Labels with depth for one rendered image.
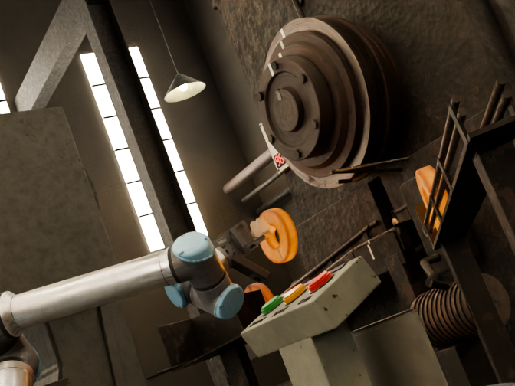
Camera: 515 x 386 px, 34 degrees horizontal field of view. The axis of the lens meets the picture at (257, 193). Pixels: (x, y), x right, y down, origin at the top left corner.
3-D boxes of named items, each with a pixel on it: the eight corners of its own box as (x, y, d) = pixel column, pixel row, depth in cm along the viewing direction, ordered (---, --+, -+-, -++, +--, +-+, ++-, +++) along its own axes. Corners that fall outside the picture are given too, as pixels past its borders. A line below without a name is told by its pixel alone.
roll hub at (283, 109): (295, 172, 236) (259, 83, 241) (348, 133, 213) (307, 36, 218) (279, 176, 233) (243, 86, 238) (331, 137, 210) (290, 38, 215)
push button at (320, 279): (326, 283, 123) (319, 273, 123) (340, 276, 119) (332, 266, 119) (309, 299, 121) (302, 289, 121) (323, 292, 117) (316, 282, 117)
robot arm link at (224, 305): (211, 297, 198) (178, 282, 206) (227, 330, 204) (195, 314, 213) (237, 271, 202) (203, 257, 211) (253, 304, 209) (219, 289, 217)
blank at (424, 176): (464, 246, 177) (448, 252, 177) (436, 199, 189) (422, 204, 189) (452, 196, 167) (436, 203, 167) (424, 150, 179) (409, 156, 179)
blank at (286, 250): (260, 221, 242) (250, 224, 241) (282, 197, 230) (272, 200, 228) (281, 269, 238) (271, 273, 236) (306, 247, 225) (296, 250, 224)
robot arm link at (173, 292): (188, 315, 211) (164, 303, 218) (224, 289, 218) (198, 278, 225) (179, 286, 207) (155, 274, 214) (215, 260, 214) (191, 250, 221)
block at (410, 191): (465, 265, 208) (427, 177, 212) (487, 256, 201) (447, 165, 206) (434, 276, 202) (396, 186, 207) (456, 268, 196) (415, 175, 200)
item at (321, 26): (319, 206, 248) (261, 64, 256) (414, 145, 209) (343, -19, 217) (301, 210, 244) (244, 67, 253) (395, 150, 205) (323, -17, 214)
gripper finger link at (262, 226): (271, 207, 231) (248, 224, 226) (283, 225, 231) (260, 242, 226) (266, 211, 234) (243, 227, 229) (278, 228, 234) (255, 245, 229)
